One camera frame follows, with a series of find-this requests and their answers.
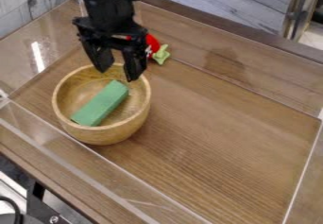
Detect green rectangular block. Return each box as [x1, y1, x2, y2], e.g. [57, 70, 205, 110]
[70, 80, 129, 127]

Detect clear acrylic front panel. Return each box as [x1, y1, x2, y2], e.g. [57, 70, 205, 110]
[0, 95, 211, 224]

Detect brown wooden bowl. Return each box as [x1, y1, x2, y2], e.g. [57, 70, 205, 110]
[53, 63, 151, 146]

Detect background metal table leg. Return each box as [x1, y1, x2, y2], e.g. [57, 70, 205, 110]
[284, 0, 317, 42]

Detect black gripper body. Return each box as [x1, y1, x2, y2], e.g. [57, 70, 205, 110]
[71, 0, 150, 52]

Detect red plush strawberry toy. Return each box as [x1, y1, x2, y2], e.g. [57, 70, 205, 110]
[146, 34, 171, 65]

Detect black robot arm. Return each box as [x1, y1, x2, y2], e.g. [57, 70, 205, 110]
[73, 0, 150, 81]

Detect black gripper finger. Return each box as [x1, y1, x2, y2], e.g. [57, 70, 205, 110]
[81, 37, 115, 73]
[123, 46, 149, 82]

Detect black metal table frame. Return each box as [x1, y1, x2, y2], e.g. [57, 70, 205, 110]
[0, 183, 75, 224]

